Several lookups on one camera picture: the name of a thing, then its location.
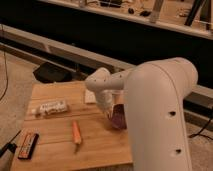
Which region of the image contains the white rectangular block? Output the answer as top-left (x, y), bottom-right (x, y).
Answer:
top-left (84, 90), bottom-right (96, 104)

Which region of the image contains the black floor object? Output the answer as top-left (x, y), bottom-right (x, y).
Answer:
top-left (33, 62), bottom-right (72, 83)

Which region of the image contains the black tool at corner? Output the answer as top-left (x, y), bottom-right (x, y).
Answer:
top-left (0, 130), bottom-right (22, 171)

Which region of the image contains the white wrapped package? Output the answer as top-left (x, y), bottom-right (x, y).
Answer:
top-left (31, 100), bottom-right (69, 116)

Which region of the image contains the orange carrot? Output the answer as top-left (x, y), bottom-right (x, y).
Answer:
top-left (72, 121), bottom-right (82, 144)

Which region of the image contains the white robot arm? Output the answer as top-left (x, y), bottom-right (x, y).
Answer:
top-left (85, 57), bottom-right (198, 171)

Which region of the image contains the dark purple ceramic bowl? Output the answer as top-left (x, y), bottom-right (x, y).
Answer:
top-left (110, 104), bottom-right (127, 129)

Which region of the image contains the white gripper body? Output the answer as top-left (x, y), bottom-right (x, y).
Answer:
top-left (95, 90), bottom-right (123, 118)

